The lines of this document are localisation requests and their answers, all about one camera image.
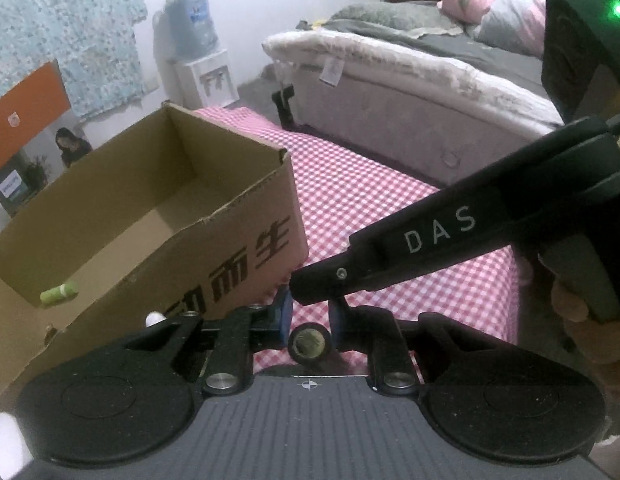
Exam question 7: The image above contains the person's right hand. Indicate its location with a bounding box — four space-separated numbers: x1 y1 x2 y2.
551 280 620 376

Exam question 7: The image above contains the small green white tube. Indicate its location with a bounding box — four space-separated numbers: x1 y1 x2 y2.
40 284 78 306

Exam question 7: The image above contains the cardboard box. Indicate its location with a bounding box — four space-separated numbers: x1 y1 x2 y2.
0 101 309 411

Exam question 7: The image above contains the pink pillow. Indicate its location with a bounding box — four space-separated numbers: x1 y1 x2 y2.
438 0 502 23

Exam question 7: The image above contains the grey blanket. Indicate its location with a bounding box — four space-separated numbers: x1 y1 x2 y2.
297 4 548 98

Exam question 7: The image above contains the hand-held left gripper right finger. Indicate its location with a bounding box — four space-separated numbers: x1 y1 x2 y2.
329 300 496 398

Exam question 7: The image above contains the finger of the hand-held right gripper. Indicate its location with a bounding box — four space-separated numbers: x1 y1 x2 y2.
289 222 391 307

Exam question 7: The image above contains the grey upholstered bed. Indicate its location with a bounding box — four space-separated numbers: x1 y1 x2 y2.
262 2 566 186

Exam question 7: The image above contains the pink grey quilt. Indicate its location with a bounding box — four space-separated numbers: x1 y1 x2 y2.
474 0 563 57

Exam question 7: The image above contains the small round black container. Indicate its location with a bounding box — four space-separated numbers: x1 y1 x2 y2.
288 324 333 361

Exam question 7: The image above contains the orange printed carton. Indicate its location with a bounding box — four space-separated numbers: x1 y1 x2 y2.
0 59 93 218

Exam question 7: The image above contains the pink checked tablecloth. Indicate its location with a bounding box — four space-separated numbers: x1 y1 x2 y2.
192 106 521 376

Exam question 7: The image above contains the blue water jug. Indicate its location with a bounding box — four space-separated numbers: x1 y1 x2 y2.
164 0 219 60

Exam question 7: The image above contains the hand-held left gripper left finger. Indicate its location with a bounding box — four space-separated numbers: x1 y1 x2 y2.
124 292 292 396

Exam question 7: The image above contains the blue floral cloth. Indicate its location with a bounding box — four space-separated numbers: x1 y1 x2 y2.
0 0 149 121

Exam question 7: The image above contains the white water dispenser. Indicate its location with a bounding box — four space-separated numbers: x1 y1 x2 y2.
171 50 241 110

